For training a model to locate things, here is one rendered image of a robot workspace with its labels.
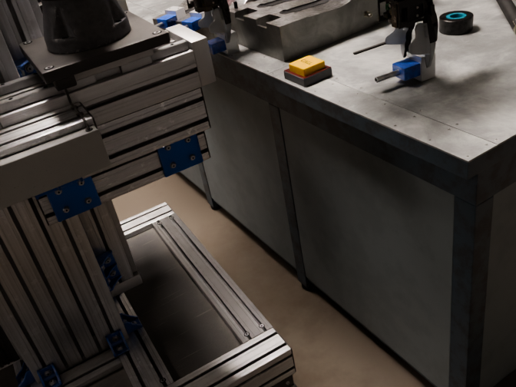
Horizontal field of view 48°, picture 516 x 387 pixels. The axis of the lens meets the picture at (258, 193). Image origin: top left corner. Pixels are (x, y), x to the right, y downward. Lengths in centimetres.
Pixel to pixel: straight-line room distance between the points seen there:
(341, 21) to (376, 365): 94
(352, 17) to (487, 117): 57
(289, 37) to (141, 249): 87
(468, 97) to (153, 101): 61
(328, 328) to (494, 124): 92
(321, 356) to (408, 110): 84
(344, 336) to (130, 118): 99
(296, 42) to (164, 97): 48
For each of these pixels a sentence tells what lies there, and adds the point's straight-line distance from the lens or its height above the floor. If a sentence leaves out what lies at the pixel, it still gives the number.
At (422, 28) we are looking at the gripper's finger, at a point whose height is 92.
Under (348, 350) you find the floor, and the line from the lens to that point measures 174.
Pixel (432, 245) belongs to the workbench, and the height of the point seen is 52.
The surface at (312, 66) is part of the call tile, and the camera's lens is 132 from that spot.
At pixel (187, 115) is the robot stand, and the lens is 114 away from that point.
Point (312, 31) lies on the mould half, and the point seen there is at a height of 85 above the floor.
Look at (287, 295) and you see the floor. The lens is 192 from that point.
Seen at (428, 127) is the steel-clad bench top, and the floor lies 80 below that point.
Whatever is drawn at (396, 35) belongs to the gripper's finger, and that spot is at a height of 89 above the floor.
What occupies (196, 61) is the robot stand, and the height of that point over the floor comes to 96.
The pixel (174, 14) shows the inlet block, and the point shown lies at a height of 87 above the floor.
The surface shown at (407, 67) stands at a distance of 125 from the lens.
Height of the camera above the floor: 133
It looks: 33 degrees down
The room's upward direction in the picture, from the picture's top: 11 degrees counter-clockwise
